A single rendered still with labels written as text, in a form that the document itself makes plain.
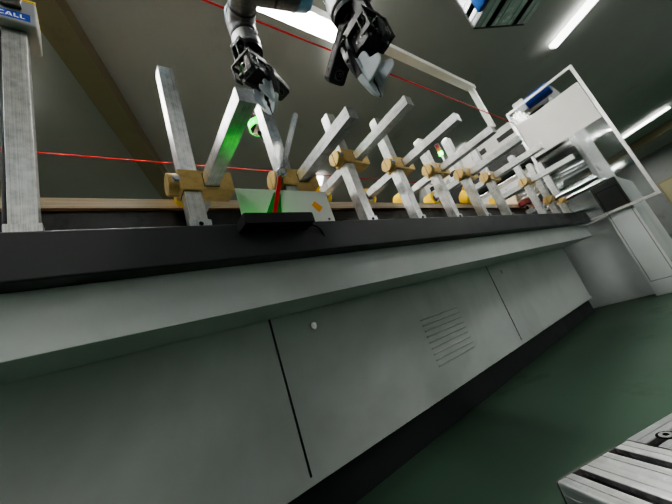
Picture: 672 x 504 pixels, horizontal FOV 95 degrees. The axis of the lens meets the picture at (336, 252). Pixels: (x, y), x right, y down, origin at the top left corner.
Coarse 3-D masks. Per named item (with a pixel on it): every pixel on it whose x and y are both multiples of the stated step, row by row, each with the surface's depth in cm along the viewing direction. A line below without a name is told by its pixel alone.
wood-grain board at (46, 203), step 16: (0, 208) 64; (48, 208) 68; (64, 208) 70; (80, 208) 71; (96, 208) 73; (112, 208) 75; (128, 208) 77; (144, 208) 79; (160, 208) 82; (176, 208) 84; (224, 208) 92; (336, 208) 119; (352, 208) 124; (384, 208) 136; (400, 208) 142; (432, 208) 158; (464, 208) 178; (496, 208) 203; (512, 208) 218
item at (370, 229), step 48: (0, 240) 44; (48, 240) 47; (96, 240) 50; (144, 240) 54; (192, 240) 59; (240, 240) 65; (288, 240) 71; (336, 240) 80; (384, 240) 90; (432, 240) 108; (0, 288) 43
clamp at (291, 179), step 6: (270, 174) 81; (288, 174) 82; (294, 174) 83; (270, 180) 81; (276, 180) 80; (282, 180) 80; (288, 180) 81; (294, 180) 82; (312, 180) 86; (270, 186) 82; (282, 186) 81; (300, 186) 84; (306, 186) 85; (312, 186) 86; (318, 186) 87
